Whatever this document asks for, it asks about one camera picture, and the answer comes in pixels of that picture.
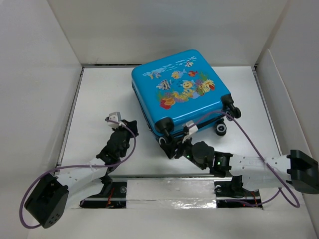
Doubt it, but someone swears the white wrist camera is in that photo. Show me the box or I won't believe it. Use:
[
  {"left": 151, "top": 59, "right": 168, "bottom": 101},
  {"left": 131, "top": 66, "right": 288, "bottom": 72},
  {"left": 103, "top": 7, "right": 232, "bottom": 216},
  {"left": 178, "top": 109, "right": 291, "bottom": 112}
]
[
  {"left": 182, "top": 120, "right": 198, "bottom": 143},
  {"left": 105, "top": 112, "right": 122, "bottom": 129}
]

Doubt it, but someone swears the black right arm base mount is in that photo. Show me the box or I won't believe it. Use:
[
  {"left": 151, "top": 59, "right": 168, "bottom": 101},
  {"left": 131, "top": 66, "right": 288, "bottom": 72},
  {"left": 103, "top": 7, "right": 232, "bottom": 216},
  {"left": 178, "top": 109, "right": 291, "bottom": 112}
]
[{"left": 214, "top": 176, "right": 263, "bottom": 208}]

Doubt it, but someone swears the aluminium front rail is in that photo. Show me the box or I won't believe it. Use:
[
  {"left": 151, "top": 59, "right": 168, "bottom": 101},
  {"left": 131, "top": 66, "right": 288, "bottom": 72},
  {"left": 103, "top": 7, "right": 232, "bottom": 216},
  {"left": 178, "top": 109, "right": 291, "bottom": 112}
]
[{"left": 110, "top": 174, "right": 232, "bottom": 179}]

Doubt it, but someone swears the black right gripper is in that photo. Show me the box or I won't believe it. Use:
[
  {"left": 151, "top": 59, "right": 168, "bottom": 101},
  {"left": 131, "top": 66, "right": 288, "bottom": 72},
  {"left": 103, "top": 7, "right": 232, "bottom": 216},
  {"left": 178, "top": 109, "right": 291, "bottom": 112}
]
[{"left": 159, "top": 134, "right": 206, "bottom": 171}]

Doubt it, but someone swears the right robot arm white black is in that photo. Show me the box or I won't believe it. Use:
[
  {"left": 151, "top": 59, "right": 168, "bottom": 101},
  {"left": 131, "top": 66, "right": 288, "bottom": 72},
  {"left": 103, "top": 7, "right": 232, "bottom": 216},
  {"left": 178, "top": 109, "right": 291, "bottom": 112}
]
[{"left": 159, "top": 137, "right": 319, "bottom": 196}]

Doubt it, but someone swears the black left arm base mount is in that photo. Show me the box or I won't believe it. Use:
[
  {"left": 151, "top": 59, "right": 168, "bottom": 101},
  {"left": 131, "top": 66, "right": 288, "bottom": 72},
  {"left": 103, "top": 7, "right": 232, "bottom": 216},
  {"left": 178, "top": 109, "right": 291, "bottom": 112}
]
[{"left": 79, "top": 176, "right": 127, "bottom": 209}]

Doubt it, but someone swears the white right side panel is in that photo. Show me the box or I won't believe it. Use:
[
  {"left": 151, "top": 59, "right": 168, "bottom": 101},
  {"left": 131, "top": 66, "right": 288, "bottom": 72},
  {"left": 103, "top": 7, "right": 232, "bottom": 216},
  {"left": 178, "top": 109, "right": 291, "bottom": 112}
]
[{"left": 255, "top": 48, "right": 319, "bottom": 225}]

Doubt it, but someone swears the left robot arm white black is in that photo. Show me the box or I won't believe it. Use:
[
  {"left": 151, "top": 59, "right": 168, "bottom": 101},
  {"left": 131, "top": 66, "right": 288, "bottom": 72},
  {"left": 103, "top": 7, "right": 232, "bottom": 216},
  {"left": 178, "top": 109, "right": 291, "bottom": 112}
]
[{"left": 18, "top": 118, "right": 139, "bottom": 229}]

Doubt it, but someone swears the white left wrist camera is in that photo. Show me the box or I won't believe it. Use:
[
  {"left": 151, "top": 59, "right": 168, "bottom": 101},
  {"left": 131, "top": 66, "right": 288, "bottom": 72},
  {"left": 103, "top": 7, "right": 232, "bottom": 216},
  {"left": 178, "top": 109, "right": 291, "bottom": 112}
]
[{"left": 105, "top": 112, "right": 122, "bottom": 129}]

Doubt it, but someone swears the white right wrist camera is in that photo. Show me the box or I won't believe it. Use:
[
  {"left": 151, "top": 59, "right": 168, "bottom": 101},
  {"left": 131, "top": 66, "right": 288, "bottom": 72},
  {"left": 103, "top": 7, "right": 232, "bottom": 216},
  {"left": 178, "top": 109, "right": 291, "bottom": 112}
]
[{"left": 182, "top": 120, "right": 198, "bottom": 143}]

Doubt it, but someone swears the blue kids suitcase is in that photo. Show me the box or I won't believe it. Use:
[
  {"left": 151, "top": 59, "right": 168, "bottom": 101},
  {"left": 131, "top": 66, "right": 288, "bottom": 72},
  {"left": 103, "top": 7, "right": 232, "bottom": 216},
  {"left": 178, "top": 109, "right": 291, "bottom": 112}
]
[{"left": 132, "top": 49, "right": 241, "bottom": 144}]

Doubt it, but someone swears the white front foam board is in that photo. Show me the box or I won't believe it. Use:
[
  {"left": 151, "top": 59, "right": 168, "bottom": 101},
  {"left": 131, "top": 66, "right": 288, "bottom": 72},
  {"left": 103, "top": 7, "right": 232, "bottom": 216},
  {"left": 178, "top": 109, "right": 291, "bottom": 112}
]
[{"left": 26, "top": 177, "right": 309, "bottom": 239}]

